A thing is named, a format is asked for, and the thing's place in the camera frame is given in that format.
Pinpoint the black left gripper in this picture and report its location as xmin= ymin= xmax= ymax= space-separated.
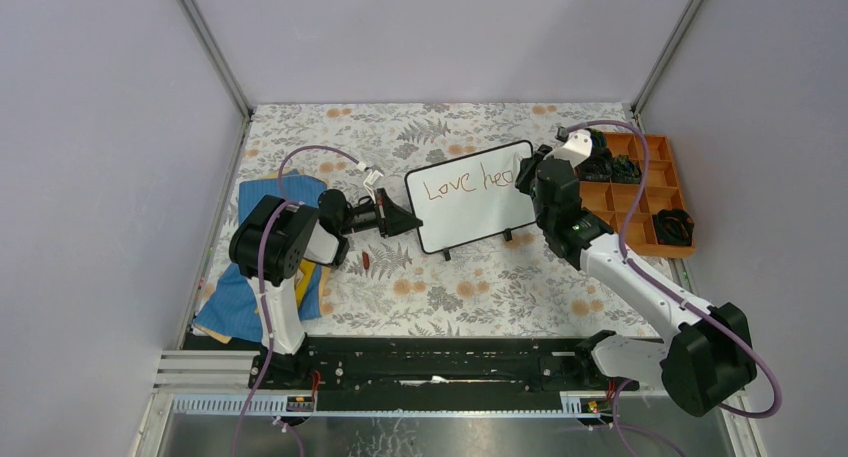
xmin=337 ymin=187 xmax=422 ymax=237

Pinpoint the black framed whiteboard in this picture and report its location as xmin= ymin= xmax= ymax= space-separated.
xmin=404 ymin=140 xmax=535 ymax=255

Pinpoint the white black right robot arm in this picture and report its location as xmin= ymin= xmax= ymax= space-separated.
xmin=515 ymin=145 xmax=757 ymax=416

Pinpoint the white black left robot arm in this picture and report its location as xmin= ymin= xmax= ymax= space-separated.
xmin=229 ymin=188 xmax=423 ymax=388

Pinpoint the orange compartment tray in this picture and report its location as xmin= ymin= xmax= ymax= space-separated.
xmin=580 ymin=132 xmax=696 ymax=258

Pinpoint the floral patterned table mat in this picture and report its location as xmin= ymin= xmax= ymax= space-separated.
xmin=235 ymin=103 xmax=654 ymax=337

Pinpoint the blue cartoon cloth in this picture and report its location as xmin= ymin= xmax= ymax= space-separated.
xmin=193 ymin=169 xmax=338 ymax=344

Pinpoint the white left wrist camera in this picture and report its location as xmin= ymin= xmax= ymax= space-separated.
xmin=356 ymin=161 xmax=384 ymax=203

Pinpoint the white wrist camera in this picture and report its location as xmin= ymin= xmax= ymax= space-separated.
xmin=356 ymin=161 xmax=384 ymax=203
xmin=552 ymin=127 xmax=593 ymax=167

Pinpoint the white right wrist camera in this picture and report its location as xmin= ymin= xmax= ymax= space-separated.
xmin=552 ymin=127 xmax=593 ymax=167

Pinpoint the dark coiled cable middle left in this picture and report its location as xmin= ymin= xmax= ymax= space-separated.
xmin=577 ymin=147 xmax=615 ymax=182

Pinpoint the dark coiled cable middle right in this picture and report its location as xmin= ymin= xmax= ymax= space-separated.
xmin=610 ymin=155 xmax=644 ymax=186

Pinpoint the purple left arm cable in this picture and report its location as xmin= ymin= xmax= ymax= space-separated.
xmin=230 ymin=145 xmax=359 ymax=457

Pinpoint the dark coiled cable lower right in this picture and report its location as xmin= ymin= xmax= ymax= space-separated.
xmin=652 ymin=208 xmax=696 ymax=247

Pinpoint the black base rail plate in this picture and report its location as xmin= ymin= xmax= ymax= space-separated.
xmin=248 ymin=336 xmax=622 ymax=412

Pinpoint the right aluminium frame post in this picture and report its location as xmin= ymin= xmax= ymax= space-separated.
xmin=630 ymin=0 xmax=707 ymax=120

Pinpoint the aluminium frame post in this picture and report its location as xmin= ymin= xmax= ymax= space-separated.
xmin=630 ymin=0 xmax=707 ymax=120
xmin=176 ymin=0 xmax=253 ymax=120

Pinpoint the left aluminium frame post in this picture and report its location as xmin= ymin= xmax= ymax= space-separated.
xmin=176 ymin=0 xmax=253 ymax=120

